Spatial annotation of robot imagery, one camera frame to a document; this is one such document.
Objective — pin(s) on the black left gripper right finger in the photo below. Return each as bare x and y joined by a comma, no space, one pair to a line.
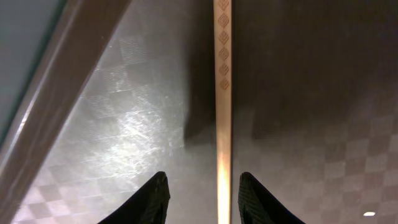
258,206

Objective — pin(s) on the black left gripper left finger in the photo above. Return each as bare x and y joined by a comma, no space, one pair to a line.
147,206

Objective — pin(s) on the wooden chopstick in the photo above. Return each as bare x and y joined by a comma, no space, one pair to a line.
223,103

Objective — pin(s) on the dark brown serving tray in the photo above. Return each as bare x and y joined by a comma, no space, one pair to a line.
314,114

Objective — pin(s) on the grey plastic dish rack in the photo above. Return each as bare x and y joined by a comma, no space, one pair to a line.
26,27

